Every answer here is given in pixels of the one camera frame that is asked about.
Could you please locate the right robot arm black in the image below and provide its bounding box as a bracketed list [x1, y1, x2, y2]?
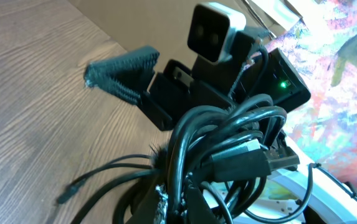
[83, 46, 311, 131]

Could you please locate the cardboard wall panel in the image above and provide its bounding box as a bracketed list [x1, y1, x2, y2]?
[67, 0, 303, 63]

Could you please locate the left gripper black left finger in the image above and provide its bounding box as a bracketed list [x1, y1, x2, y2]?
[126, 177, 168, 224]

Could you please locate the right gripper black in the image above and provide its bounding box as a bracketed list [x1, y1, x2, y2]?
[83, 45, 241, 131]

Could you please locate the thin black usb cable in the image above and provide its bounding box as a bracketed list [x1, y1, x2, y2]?
[56, 154, 163, 224]

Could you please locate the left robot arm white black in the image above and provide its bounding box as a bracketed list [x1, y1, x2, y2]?
[127, 137, 357, 223]

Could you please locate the thick black usb cable coil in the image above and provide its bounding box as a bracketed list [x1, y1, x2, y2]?
[112, 93, 301, 224]

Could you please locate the right arm camera cable black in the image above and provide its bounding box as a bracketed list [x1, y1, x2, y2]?
[227, 37, 271, 103]

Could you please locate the left arm camera cable black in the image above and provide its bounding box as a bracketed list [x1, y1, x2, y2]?
[244, 161, 357, 223]

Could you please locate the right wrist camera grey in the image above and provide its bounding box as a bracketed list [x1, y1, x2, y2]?
[187, 2, 247, 63]

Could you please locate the arm camera cable black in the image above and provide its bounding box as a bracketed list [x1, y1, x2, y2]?
[227, 37, 271, 103]
[244, 161, 357, 223]

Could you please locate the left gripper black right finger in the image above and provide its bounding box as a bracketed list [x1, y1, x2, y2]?
[184, 177, 225, 224]

